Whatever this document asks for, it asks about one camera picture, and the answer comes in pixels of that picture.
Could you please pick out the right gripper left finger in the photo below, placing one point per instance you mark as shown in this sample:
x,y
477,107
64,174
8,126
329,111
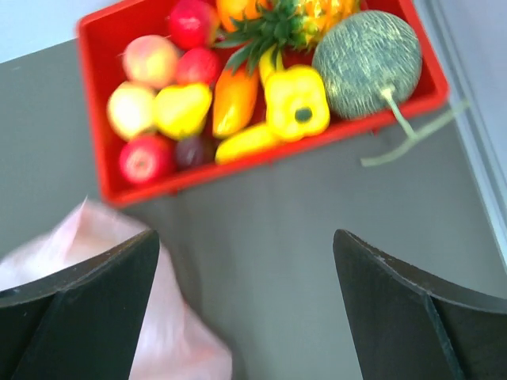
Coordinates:
x,y
82,322

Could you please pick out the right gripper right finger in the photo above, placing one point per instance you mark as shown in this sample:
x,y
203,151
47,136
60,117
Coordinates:
x,y
407,323

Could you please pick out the pink plastic bag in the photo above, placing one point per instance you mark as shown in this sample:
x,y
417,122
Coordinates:
x,y
173,342

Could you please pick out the pineapple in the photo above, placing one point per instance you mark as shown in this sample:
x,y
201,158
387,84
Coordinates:
x,y
296,25

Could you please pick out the orange fruit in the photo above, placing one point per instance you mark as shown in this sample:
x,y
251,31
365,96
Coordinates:
x,y
238,9

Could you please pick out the dark purple plum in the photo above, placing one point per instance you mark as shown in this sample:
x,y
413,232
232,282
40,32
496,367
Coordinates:
x,y
194,151

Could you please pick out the pale yellow apple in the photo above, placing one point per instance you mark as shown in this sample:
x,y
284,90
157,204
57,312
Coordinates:
x,y
130,110

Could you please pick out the yellow mango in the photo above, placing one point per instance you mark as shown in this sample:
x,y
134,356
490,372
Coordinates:
x,y
180,111

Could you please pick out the small yellow banana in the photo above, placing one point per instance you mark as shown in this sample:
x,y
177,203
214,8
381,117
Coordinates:
x,y
254,139

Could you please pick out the yellow bell pepper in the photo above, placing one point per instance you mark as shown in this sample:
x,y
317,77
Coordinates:
x,y
296,104

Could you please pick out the green netted melon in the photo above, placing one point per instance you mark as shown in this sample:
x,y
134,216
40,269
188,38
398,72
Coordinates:
x,y
370,62

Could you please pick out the pink peach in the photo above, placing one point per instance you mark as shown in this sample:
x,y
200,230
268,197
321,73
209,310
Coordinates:
x,y
151,60

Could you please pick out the orange papaya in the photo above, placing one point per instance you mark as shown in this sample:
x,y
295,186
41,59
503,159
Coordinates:
x,y
235,98

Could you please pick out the small red apple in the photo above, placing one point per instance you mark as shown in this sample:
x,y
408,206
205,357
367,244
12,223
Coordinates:
x,y
198,65

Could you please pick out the red plastic bin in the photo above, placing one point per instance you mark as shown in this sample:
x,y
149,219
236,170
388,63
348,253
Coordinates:
x,y
103,36

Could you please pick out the yellow banana in bin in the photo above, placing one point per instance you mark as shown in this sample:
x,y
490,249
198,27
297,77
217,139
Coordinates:
x,y
269,65

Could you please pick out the red pomegranate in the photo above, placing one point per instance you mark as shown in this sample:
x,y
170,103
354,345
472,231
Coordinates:
x,y
193,24

